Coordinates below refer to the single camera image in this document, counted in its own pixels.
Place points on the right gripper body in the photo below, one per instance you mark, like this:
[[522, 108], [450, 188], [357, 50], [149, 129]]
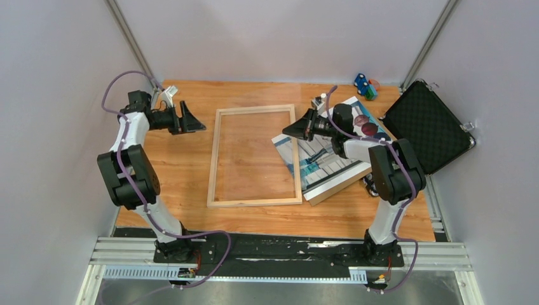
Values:
[[324, 128]]

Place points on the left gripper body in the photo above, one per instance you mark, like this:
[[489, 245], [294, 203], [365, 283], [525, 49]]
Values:
[[167, 121]]

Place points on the light wooden picture frame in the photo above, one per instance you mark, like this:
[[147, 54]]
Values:
[[293, 164]]

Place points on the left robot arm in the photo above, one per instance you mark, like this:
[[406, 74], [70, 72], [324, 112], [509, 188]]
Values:
[[129, 176]]

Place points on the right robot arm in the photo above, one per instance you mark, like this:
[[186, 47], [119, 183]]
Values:
[[395, 169]]

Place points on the colourful toy blocks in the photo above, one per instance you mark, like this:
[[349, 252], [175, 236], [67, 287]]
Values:
[[367, 88]]

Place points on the poker chip tray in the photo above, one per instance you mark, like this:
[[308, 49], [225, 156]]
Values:
[[368, 182]]

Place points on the black foam-lined case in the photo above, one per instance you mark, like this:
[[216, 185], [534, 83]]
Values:
[[435, 133]]

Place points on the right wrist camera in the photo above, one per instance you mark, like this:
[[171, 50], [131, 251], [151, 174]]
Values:
[[319, 103]]

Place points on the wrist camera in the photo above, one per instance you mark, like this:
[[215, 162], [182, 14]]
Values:
[[167, 95], [319, 103]]

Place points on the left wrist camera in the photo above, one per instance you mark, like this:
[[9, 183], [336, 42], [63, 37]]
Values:
[[167, 95]]

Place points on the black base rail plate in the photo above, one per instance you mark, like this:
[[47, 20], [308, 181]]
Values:
[[254, 255]]

